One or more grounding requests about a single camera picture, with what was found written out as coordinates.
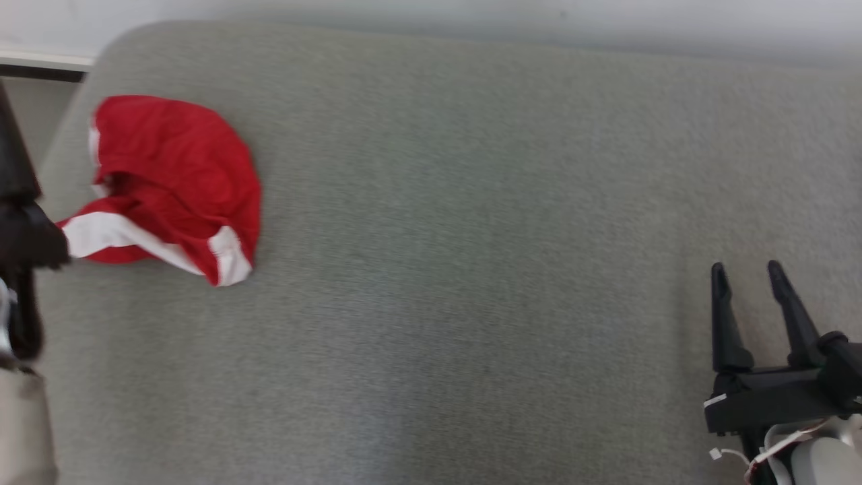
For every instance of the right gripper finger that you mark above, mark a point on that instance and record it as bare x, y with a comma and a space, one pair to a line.
727, 330
794, 323

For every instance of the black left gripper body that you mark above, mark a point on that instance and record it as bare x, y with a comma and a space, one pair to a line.
27, 236

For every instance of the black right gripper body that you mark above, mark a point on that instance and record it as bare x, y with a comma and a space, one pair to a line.
768, 401

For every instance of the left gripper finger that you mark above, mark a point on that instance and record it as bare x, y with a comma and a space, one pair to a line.
13, 155

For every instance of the red shorts with white trim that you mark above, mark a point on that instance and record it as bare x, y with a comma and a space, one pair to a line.
175, 155

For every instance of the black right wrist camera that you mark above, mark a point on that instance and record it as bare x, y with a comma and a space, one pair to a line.
845, 370

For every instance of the white wall baseboard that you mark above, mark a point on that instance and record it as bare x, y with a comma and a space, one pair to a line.
40, 60

